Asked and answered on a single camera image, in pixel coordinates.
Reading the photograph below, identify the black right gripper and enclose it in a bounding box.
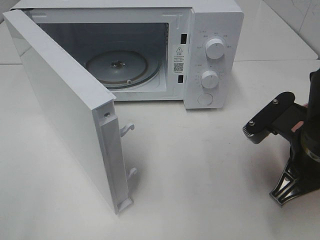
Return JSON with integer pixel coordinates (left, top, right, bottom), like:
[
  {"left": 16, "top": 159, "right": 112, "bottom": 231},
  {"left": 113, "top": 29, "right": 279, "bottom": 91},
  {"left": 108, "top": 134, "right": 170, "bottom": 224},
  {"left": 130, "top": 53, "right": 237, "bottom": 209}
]
[{"left": 242, "top": 91, "right": 320, "bottom": 207}]

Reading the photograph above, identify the round white door release button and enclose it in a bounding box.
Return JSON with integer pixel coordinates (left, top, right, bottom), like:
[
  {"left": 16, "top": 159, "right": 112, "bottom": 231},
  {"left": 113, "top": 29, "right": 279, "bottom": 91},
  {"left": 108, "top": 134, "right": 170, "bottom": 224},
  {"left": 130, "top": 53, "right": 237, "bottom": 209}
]
[{"left": 197, "top": 93, "right": 213, "bottom": 106}]

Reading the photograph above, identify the white microwave door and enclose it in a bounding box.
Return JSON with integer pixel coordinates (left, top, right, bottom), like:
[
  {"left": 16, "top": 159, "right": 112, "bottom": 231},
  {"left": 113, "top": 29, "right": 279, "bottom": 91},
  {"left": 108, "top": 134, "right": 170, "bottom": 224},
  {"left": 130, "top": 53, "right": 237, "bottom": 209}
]
[{"left": 4, "top": 10, "right": 137, "bottom": 214}]

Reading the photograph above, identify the pink round plate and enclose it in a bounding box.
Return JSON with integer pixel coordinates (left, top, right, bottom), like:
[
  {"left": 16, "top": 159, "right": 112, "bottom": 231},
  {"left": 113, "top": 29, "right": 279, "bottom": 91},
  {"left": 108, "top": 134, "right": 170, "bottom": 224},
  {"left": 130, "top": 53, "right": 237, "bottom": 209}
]
[{"left": 291, "top": 103, "right": 309, "bottom": 133}]

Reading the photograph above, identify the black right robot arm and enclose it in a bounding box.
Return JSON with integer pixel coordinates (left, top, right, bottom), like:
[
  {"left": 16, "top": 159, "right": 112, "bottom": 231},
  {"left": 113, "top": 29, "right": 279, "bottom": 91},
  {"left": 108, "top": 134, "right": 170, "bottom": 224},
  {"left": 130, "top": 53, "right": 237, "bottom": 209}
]
[{"left": 242, "top": 70, "right": 320, "bottom": 206}]

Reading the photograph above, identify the lower white microwave knob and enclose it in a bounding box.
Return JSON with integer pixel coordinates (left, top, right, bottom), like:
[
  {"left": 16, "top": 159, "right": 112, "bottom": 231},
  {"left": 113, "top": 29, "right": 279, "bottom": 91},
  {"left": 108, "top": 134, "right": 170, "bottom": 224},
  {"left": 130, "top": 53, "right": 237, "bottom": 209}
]
[{"left": 200, "top": 70, "right": 220, "bottom": 89}]

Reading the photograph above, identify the white microwave knob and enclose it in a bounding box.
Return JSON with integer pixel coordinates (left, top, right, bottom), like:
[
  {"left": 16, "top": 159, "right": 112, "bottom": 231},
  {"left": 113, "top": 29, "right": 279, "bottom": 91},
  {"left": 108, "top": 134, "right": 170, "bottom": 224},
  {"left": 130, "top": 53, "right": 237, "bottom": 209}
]
[
  {"left": 200, "top": 70, "right": 220, "bottom": 89},
  {"left": 205, "top": 37, "right": 225, "bottom": 60}
]

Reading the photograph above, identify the upper white microwave knob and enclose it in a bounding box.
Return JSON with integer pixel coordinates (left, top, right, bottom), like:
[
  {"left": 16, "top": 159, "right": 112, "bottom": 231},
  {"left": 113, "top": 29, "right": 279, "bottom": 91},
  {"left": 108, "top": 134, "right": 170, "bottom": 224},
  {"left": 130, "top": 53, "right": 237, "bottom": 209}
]
[{"left": 205, "top": 37, "right": 225, "bottom": 60}]

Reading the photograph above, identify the white microwave oven body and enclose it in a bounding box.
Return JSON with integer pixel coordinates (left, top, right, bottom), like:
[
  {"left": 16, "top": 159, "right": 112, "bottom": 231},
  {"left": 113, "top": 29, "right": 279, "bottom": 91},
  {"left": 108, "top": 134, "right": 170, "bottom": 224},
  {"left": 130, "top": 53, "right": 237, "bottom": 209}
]
[{"left": 7, "top": 0, "right": 244, "bottom": 109}]

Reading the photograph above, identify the white warning label sticker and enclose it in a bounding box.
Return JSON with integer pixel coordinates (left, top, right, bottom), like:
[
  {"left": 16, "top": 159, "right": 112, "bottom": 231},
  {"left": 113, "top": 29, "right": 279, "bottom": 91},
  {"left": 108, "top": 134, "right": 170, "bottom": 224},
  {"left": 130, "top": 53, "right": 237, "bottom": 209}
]
[{"left": 171, "top": 44, "right": 187, "bottom": 74}]

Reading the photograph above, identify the glass microwave turntable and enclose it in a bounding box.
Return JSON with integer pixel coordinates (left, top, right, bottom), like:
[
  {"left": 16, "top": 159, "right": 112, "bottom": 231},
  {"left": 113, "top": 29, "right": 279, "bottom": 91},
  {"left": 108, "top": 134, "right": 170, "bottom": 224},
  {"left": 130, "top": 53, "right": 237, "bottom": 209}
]
[{"left": 85, "top": 50, "right": 161, "bottom": 89}]

